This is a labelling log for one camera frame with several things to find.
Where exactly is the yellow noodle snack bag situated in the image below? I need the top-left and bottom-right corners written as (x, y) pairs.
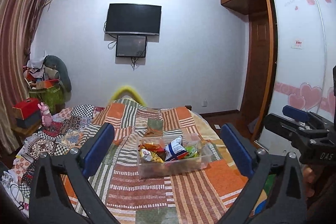
top-left (139, 149), bottom-right (163, 163)

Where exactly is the blue white snack bag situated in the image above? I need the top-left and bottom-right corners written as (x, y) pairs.
top-left (165, 136), bottom-right (187, 161)

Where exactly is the red noodle snack bag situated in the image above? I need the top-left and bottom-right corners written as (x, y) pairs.
top-left (138, 142), bottom-right (165, 153)

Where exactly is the right human hand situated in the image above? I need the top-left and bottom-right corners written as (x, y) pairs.
top-left (302, 165), bottom-right (323, 202)

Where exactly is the brown wooden door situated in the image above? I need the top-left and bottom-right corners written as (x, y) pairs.
top-left (241, 11), bottom-right (270, 134)

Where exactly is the pink plush toy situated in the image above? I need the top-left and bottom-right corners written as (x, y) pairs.
top-left (38, 102), bottom-right (52, 127)

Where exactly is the red gift box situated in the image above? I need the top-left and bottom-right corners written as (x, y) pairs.
top-left (13, 98), bottom-right (39, 120)

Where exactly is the green lidded cup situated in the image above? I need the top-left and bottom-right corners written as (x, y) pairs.
top-left (185, 145), bottom-right (200, 159)

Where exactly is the green gift bag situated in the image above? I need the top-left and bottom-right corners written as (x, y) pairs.
top-left (29, 84), bottom-right (65, 115)

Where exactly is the clear plastic storage bin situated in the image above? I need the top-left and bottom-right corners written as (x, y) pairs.
top-left (137, 133), bottom-right (212, 178)

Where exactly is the wooden wardrobe with hearts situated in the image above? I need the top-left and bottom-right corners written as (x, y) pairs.
top-left (220, 0), bottom-right (335, 153)

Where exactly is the yellow bed headboard hoop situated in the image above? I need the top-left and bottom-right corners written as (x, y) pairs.
top-left (109, 85), bottom-right (146, 106)

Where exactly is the dark grey pillow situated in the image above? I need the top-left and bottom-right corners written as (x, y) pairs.
top-left (43, 55), bottom-right (72, 93)

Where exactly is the striped red curtain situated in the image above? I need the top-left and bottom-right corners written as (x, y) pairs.
top-left (1, 0), bottom-right (46, 154)

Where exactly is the small wall monitor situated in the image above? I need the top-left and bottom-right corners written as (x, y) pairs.
top-left (116, 35), bottom-right (147, 58)

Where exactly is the black wall television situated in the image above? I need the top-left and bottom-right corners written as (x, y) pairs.
top-left (105, 3), bottom-right (162, 35)

